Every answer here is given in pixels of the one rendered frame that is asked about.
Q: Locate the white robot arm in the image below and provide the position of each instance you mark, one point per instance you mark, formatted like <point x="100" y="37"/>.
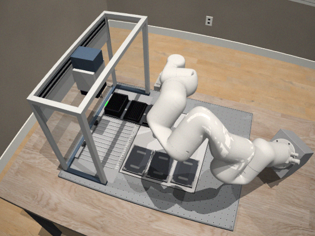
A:
<point x="237" y="160"/>

